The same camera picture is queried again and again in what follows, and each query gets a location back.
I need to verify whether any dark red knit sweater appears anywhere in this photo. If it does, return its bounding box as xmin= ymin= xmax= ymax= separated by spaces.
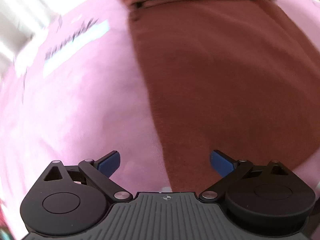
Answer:
xmin=121 ymin=0 xmax=319 ymax=192

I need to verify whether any pink floral bed sheet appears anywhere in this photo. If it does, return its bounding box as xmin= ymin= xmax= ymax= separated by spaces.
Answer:
xmin=1 ymin=0 xmax=319 ymax=239

